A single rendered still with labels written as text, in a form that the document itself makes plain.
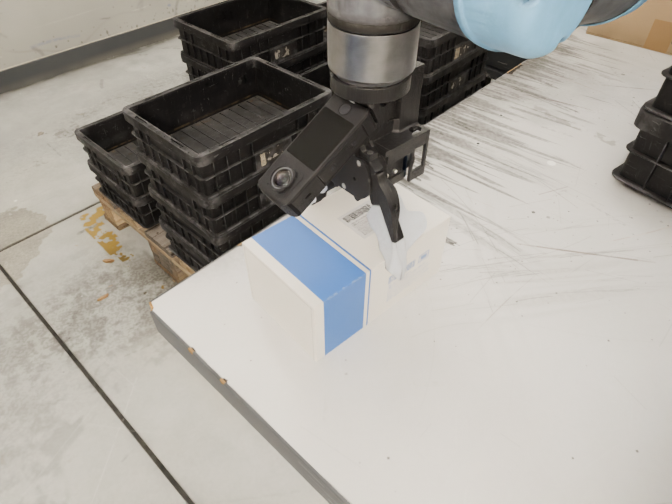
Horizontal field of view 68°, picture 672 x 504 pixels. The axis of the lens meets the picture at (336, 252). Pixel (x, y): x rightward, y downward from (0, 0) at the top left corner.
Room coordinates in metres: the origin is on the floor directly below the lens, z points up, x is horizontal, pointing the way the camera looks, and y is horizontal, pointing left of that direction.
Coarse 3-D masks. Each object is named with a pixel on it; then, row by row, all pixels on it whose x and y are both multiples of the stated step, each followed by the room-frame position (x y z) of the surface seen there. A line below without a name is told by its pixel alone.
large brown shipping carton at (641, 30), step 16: (656, 0) 1.11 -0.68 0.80; (624, 16) 1.15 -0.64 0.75; (640, 16) 1.13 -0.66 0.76; (656, 16) 1.11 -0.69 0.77; (592, 32) 1.18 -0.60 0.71; (608, 32) 1.16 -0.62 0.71; (624, 32) 1.14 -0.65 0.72; (640, 32) 1.12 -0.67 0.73; (656, 32) 1.10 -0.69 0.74; (656, 48) 1.09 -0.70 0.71
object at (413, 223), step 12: (372, 216) 0.37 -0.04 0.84; (408, 216) 0.38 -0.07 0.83; (420, 216) 0.39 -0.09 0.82; (372, 228) 0.37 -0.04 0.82; (384, 228) 0.36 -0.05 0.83; (408, 228) 0.37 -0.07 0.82; (420, 228) 0.38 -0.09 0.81; (384, 240) 0.36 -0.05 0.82; (408, 240) 0.37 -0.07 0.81; (384, 252) 0.36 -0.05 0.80; (396, 252) 0.35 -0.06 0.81; (396, 264) 0.35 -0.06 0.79; (396, 276) 0.35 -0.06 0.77
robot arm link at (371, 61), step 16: (336, 32) 0.39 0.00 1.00; (416, 32) 0.40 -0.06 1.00; (336, 48) 0.39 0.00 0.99; (352, 48) 0.38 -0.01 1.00; (368, 48) 0.38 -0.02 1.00; (384, 48) 0.38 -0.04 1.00; (400, 48) 0.38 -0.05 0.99; (416, 48) 0.40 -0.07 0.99; (336, 64) 0.39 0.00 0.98; (352, 64) 0.38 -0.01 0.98; (368, 64) 0.38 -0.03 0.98; (384, 64) 0.38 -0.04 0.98; (400, 64) 0.38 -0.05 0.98; (352, 80) 0.38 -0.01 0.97; (368, 80) 0.38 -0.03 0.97; (384, 80) 0.38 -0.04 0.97; (400, 80) 0.39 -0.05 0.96
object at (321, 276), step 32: (288, 224) 0.41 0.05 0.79; (320, 224) 0.41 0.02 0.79; (352, 224) 0.41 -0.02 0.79; (448, 224) 0.42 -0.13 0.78; (256, 256) 0.36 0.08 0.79; (288, 256) 0.36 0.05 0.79; (320, 256) 0.36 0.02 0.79; (352, 256) 0.36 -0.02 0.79; (416, 256) 0.39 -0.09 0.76; (256, 288) 0.37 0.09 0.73; (288, 288) 0.32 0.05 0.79; (320, 288) 0.32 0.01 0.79; (352, 288) 0.32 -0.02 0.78; (384, 288) 0.36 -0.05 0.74; (288, 320) 0.33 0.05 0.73; (320, 320) 0.30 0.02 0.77; (352, 320) 0.33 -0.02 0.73; (320, 352) 0.30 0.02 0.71
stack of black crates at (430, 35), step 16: (432, 32) 1.76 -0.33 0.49; (448, 32) 1.48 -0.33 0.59; (432, 48) 1.42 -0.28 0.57; (448, 48) 1.49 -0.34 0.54; (464, 48) 1.57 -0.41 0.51; (480, 48) 1.64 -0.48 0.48; (432, 64) 1.45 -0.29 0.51; (448, 64) 1.50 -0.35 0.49; (464, 64) 1.59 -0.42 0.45; (480, 64) 1.67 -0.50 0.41; (432, 80) 1.44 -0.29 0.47; (448, 80) 1.52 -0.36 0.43; (464, 80) 1.59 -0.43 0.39; (480, 80) 1.67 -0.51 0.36; (432, 96) 1.47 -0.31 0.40; (448, 96) 1.52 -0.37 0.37; (464, 96) 1.62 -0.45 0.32; (432, 112) 1.47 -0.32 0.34
